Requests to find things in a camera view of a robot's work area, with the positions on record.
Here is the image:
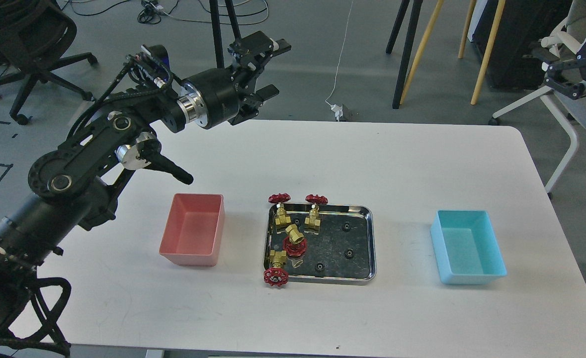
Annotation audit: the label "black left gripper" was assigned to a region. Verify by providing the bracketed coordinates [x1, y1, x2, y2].
[228, 30, 291, 125]

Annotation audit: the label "brass valve red handwheel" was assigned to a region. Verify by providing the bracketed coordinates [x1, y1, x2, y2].
[283, 224, 307, 258]

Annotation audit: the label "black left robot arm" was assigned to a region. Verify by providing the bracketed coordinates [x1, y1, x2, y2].
[0, 31, 291, 358]

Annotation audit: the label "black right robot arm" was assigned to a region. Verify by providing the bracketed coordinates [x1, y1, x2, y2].
[529, 18, 586, 100]

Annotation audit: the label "brass valve top left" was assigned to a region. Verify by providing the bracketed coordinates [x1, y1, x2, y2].
[268, 193, 292, 231]

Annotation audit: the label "brass valve top right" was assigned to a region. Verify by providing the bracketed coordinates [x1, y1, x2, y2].
[304, 193, 329, 233]

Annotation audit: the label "pink plastic box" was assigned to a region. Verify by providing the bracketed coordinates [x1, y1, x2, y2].
[159, 193, 225, 267]

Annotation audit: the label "brass valve bottom left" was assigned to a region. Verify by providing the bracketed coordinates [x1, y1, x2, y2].
[263, 250, 289, 287]

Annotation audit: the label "blue plastic box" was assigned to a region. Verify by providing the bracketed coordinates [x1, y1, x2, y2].
[430, 209, 508, 285]

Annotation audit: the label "black tripod legs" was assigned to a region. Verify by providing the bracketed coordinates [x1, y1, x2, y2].
[208, 0, 244, 69]

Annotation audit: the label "white power adapter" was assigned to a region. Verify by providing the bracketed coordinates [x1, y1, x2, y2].
[331, 104, 353, 122]

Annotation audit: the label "black and wooden easel legs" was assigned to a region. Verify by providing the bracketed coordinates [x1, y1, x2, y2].
[385, 0, 506, 109]

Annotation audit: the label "stainless steel tray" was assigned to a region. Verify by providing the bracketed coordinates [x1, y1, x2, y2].
[263, 202, 377, 284]

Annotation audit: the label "black office chair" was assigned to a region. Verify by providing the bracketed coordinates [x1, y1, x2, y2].
[0, 0, 97, 125]

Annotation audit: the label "black cabinet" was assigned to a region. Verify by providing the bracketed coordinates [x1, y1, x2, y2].
[486, 0, 572, 91]

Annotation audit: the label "white grey office chair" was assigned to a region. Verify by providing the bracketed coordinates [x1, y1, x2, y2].
[489, 0, 586, 195]

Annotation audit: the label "white cable on floor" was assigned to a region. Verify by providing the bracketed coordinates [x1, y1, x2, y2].
[325, 0, 355, 107]

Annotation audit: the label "black cables on floor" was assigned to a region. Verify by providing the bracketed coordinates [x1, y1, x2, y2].
[59, 0, 269, 26]

